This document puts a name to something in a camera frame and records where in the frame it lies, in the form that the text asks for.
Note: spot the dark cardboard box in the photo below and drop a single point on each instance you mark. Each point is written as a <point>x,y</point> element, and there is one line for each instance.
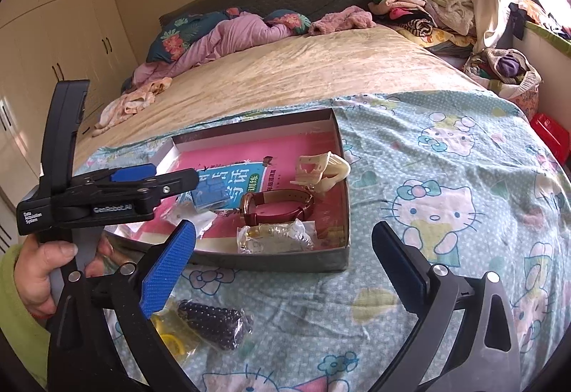
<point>267,260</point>

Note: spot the beige bedspread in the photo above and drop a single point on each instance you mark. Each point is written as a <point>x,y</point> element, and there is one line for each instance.
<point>312,71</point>

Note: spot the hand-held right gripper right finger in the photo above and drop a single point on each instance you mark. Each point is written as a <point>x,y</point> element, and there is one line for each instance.
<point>397,258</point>

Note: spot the blue hair clip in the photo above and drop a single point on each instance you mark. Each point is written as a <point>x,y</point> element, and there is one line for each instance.
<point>209,198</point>

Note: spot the pink fluffy garment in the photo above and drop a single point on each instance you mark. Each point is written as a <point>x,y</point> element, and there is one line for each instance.
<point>343,19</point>

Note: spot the green sill cushion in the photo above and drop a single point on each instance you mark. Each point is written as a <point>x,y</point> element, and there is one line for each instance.
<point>553,42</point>

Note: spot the cream wardrobe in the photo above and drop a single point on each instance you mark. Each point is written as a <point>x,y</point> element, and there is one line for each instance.
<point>67,31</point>

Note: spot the printed cartoon cat blanket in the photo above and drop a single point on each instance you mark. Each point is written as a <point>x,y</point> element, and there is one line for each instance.
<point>424,276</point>

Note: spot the dark beaded hair clip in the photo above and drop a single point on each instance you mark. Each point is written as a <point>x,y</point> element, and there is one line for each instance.
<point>209,320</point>

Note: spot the pink quilt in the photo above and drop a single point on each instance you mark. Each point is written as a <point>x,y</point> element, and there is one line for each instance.
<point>241,33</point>

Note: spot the person's left forearm green sleeve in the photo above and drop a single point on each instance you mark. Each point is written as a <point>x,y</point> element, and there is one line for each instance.
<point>18,329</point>

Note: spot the cream crumpled garment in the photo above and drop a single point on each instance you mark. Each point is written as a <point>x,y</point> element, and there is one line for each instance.
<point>129,100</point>

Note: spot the clothes on window sill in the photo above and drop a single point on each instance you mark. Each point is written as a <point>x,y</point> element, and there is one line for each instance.
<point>539,13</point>

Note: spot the white earring card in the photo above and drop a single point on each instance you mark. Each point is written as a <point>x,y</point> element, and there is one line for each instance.
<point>200,220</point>

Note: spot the person's left hand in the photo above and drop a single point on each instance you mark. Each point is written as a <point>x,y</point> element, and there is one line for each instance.
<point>35,276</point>

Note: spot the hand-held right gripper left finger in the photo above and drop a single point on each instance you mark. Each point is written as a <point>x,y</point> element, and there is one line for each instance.
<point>167,267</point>

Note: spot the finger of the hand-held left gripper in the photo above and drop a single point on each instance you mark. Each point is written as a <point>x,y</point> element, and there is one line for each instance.
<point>178,182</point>
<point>131,172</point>

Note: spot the basket of clothes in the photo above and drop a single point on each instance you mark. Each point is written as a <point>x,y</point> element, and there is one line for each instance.
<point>504,71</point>

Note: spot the cream hair claw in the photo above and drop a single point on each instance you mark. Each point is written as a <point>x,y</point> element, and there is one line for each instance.
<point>332,171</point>

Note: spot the yellow rings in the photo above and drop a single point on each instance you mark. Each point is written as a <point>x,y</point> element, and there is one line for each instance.
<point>171,338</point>

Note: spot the pink book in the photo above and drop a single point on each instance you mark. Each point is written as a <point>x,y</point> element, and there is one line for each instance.
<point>276,146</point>

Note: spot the pile of clothes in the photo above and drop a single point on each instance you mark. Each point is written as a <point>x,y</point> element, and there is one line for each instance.
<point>424,4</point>

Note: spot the floral pillow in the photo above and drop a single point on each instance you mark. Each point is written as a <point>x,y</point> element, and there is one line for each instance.
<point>171,37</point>

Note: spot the red plastic box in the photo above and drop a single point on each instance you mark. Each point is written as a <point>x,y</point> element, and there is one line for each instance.
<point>551,131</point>

